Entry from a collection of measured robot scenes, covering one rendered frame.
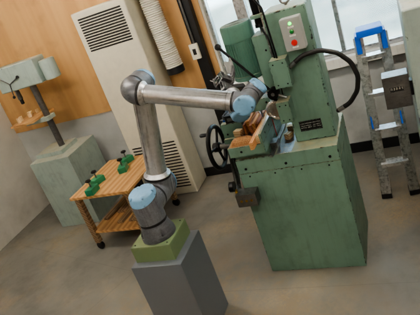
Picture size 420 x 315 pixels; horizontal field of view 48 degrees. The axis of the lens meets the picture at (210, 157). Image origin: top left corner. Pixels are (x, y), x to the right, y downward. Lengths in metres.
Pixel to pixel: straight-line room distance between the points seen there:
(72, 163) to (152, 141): 2.04
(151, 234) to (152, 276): 0.23
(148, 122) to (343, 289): 1.42
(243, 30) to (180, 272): 1.29
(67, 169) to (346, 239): 2.62
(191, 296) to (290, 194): 0.79
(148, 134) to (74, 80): 2.39
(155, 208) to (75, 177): 2.09
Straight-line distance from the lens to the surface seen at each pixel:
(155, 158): 2.48
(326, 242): 2.87
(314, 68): 2.49
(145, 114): 2.38
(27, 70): 4.41
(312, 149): 2.55
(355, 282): 2.85
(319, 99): 2.55
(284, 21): 2.39
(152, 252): 2.52
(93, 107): 4.74
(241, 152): 2.58
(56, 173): 4.53
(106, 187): 3.81
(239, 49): 2.57
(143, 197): 2.40
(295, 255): 2.96
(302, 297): 2.84
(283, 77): 2.44
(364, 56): 3.21
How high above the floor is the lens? 1.86
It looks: 22 degrees down
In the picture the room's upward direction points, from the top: 20 degrees counter-clockwise
